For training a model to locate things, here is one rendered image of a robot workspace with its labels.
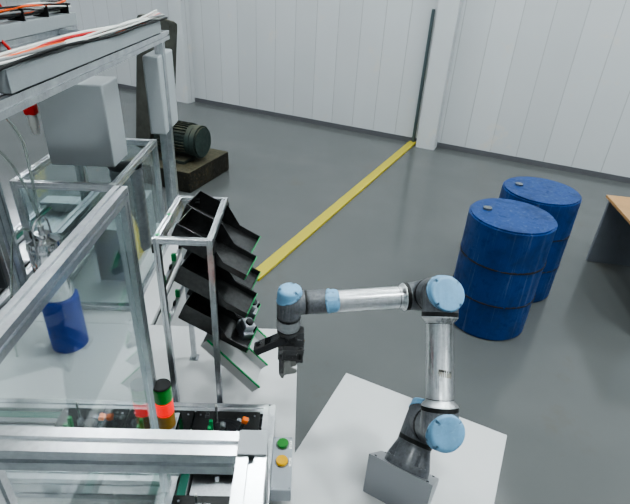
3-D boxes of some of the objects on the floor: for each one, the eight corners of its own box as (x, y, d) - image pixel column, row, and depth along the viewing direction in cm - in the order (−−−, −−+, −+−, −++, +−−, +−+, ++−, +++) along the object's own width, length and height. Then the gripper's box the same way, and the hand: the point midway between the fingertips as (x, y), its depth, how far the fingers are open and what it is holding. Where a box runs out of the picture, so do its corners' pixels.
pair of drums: (551, 277, 466) (584, 183, 418) (542, 359, 363) (585, 247, 315) (467, 255, 494) (488, 165, 446) (437, 326, 391) (461, 218, 343)
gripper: (304, 337, 150) (301, 387, 161) (304, 319, 158) (301, 368, 169) (276, 337, 150) (275, 387, 161) (277, 318, 158) (276, 367, 168)
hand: (280, 374), depth 164 cm, fingers closed
